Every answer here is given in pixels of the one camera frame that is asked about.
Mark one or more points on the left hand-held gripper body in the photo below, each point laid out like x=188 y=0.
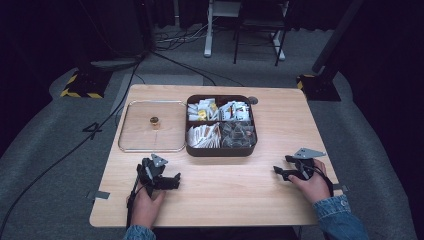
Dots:
x=150 y=171

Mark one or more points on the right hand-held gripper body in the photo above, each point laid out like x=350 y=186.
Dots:
x=305 y=163

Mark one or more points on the person's right hand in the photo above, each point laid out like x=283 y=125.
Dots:
x=313 y=188

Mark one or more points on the person's left hand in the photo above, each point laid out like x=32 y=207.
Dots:
x=145 y=208

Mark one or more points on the clear lid with gold knob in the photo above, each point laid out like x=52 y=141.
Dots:
x=143 y=136

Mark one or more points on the grey tape piece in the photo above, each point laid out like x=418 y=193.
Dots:
x=340 y=188
x=100 y=195

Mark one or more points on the pile of white orange sachets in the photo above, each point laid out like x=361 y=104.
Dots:
x=204 y=136

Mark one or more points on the dark brown compartment box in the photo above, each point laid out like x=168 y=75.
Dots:
x=220 y=151

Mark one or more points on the pile of clear packets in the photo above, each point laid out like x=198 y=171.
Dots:
x=237 y=135

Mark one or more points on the pile of white yellow packets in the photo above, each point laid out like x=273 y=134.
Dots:
x=201 y=111

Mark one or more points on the pile of white printed packets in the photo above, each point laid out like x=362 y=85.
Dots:
x=235 y=111

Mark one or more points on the striped black stand base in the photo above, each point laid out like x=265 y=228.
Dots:
x=85 y=85

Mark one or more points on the white desk leg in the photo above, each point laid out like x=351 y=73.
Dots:
x=279 y=46
x=208 y=33

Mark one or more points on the black slanted stand pole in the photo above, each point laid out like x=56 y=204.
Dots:
x=336 y=36

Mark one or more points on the black metal chair frame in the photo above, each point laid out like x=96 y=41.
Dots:
x=258 y=25

